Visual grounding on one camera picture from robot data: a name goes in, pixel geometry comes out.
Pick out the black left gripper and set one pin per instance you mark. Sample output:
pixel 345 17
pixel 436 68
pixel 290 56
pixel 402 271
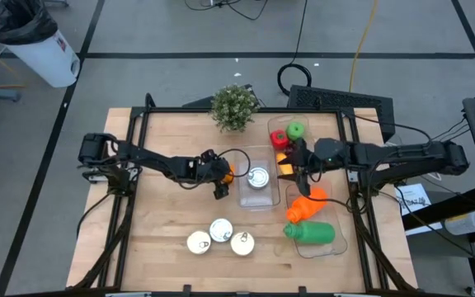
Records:
pixel 206 171

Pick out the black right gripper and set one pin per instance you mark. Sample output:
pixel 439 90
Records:
pixel 330 154

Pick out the toy orange fruit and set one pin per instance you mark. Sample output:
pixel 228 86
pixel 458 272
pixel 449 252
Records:
pixel 230 175

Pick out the yellow toy fruit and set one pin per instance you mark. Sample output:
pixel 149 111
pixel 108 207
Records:
pixel 287 169

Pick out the red toy bell pepper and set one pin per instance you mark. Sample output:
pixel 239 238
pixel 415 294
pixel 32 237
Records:
pixel 279 140

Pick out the green toy apple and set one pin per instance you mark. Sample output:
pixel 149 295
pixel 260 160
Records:
pixel 295 132

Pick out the orange plastic bottle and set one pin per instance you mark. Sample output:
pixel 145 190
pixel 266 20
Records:
pixel 303 208

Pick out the green plastic bottle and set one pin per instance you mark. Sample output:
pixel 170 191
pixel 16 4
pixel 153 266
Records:
pixel 313 233

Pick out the blue-label gold tin can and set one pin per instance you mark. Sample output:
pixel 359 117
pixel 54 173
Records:
pixel 198 242
pixel 242 244

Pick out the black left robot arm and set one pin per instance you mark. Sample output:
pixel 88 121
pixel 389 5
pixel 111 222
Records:
pixel 151 156

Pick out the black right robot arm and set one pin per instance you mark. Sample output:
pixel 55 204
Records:
pixel 406 154

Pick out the clear plastic bin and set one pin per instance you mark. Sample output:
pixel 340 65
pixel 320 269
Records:
pixel 278 121
pixel 258 200
pixel 336 247

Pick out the green potted plant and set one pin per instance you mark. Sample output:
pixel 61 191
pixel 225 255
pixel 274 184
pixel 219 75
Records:
pixel 234 108

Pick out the white paper sheet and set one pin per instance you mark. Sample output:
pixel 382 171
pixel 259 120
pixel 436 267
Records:
pixel 417 198

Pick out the translucent plastic container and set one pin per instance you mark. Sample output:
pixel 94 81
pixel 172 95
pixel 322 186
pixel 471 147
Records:
pixel 462 222

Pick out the white trash bin black bag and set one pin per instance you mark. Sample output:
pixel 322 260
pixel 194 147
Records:
pixel 43 57

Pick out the black table frame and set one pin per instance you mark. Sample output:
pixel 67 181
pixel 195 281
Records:
pixel 171 110

